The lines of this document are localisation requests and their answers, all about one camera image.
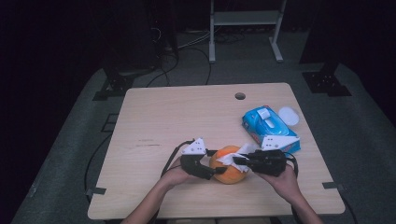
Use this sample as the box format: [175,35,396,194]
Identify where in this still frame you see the black stand base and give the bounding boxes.
[92,66,157,102]
[300,60,353,97]

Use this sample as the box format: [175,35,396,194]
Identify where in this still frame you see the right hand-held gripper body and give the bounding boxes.
[247,134,301,177]

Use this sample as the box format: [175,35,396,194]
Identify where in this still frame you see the person's right hand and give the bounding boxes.
[255,164,302,203]

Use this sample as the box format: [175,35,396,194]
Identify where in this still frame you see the blue wet wipes pack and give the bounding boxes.
[241,105,302,155]

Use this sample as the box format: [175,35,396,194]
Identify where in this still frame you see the white metal stand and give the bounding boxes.
[208,0,288,64]

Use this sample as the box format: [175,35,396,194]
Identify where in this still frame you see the black tape strip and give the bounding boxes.
[86,186,107,196]
[321,181,346,191]

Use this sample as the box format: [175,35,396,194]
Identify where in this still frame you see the black cable beside table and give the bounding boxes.
[83,133,113,200]

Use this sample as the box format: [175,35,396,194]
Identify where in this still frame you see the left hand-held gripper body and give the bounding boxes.
[179,137,217,181]

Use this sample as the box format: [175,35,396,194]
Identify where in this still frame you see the hand-held gripper black cable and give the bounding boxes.
[284,152,300,179]
[159,139,196,179]

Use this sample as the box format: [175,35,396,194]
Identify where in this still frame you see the left hand-held gripper black cable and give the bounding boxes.
[159,139,196,179]

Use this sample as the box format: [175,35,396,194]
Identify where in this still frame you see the white wet wipe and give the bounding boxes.
[215,143,261,174]

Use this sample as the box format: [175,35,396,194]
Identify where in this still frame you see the white oval lid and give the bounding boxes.
[277,105,301,127]

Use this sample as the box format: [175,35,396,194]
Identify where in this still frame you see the black floor cable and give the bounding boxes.
[186,46,213,86]
[146,52,180,88]

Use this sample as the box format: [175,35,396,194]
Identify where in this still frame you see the orange plush toy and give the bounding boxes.
[208,145,250,185]

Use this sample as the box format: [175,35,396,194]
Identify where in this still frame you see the right hand-held gripper black cable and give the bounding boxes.
[284,152,300,179]

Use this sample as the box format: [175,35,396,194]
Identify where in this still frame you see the person's left hand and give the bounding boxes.
[159,157,194,189]

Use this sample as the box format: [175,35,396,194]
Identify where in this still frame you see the black floor tape outline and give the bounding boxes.
[101,113,120,133]

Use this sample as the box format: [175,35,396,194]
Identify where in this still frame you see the white floor cables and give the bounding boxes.
[178,29,216,50]

